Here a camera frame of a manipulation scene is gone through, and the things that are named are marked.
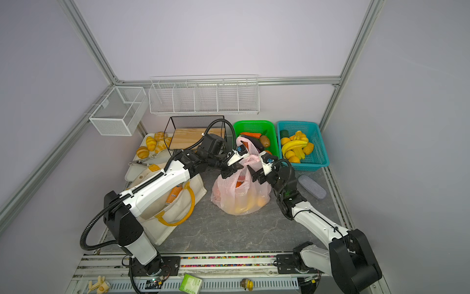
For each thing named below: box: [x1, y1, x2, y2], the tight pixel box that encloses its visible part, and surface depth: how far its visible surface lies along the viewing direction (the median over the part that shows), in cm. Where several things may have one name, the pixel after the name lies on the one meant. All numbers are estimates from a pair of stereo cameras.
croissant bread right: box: [154, 131, 172, 154], surface depth 118 cm
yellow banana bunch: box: [280, 130, 315, 164], surface depth 110 cm
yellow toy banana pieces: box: [86, 275, 109, 294], surface depth 70 cm
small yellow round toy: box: [240, 278, 254, 292], surface depth 69 cm
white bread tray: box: [124, 132, 174, 182], surface depth 111 cm
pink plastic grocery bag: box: [210, 136, 272, 216], surface depth 79 cm
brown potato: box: [259, 135, 271, 148], surface depth 114 cm
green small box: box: [178, 273, 203, 294], surface depth 70 cm
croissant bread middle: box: [145, 135, 158, 152], surface depth 117 cm
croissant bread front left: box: [136, 146, 150, 160], surface depth 111 cm
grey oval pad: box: [297, 174, 327, 200], surface depth 94 cm
